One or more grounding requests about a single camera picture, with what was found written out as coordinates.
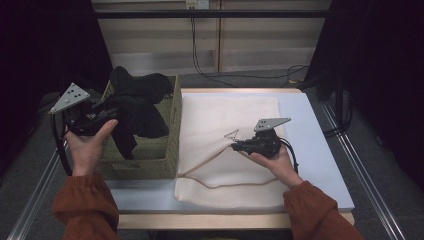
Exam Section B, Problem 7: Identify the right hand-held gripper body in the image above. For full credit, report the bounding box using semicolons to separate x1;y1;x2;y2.
253;117;292;159

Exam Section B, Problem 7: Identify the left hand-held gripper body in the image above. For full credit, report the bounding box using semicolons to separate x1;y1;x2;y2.
49;82;103;137

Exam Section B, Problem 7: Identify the black clothing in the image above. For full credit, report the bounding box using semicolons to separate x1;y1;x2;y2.
99;65;175;160

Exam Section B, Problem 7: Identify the cream mesh laundry bag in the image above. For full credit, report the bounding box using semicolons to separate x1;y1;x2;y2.
174;95;291;210

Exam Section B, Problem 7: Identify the green woven basket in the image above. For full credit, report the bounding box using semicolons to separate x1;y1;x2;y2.
98;75;183;181

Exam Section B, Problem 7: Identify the person's right hand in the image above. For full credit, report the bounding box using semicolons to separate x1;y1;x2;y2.
248;145;305;189

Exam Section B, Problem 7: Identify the person's left hand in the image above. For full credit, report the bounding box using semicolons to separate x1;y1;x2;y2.
64;118;120;178

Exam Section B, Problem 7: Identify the white table mat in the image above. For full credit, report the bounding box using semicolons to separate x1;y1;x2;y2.
106;92;355;214

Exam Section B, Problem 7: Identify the black curtain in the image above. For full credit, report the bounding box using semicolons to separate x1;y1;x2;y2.
0;0;115;178
304;0;424;191

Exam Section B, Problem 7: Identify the black metal stand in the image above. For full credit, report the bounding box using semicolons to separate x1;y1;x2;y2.
334;73;345;128

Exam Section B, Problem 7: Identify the black horizontal bar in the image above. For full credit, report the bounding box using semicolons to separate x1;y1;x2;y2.
93;9;331;20

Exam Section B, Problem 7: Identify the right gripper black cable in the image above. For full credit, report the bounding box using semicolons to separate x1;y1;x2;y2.
279;137;300;174

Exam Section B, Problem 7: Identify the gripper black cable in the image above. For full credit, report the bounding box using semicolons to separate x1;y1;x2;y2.
279;137;300;174
49;111;74;177

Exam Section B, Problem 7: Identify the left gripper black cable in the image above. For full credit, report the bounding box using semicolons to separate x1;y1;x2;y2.
49;111;74;177

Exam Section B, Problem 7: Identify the black floor cable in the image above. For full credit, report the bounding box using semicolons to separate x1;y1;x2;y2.
323;99;354;138

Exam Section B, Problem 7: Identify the metal floor rail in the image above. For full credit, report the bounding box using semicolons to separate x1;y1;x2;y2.
6;146;68;240
321;103;406;240

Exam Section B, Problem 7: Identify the black hanging wall cable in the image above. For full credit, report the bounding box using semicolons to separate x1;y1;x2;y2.
190;16;309;88

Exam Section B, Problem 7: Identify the white wall outlet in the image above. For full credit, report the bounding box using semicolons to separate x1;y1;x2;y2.
185;0;210;10

